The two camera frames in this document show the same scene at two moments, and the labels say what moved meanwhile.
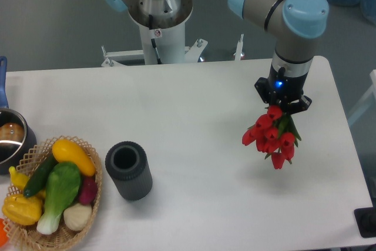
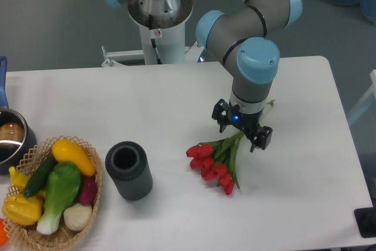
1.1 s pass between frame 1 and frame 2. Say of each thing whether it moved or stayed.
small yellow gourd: stayed
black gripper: moved
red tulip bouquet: moved
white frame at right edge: stayed
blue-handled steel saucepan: stayed
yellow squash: stayed
